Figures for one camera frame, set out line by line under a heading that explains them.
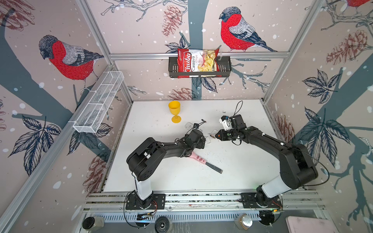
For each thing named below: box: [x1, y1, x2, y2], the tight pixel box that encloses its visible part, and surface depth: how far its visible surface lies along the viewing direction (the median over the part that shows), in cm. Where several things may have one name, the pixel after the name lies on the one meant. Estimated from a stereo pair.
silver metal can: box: [234, 212, 254, 231], surface depth 61 cm
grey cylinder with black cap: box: [82, 216, 105, 231], surface depth 62 cm
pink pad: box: [285, 216, 340, 233], surface depth 67 cm
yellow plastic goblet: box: [168, 100, 182, 124], surface depth 102 cm
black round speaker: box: [154, 216, 170, 233], surface depth 60 cm
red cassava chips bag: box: [177, 48, 222, 79], surface depth 89 cm
